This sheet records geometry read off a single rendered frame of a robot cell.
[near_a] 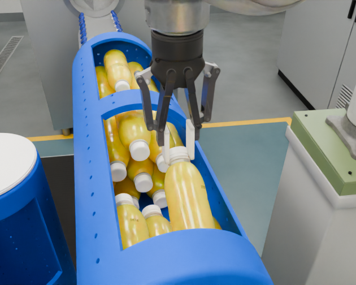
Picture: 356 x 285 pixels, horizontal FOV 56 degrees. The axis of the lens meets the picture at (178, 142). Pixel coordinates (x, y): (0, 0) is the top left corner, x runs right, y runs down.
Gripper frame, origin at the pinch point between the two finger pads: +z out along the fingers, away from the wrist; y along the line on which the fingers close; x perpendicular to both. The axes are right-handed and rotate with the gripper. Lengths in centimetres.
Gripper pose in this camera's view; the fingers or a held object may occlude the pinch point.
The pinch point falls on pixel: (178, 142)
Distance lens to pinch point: 59.9
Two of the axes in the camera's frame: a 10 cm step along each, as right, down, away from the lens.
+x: 2.6, 5.8, -7.8
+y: -9.7, 1.6, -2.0
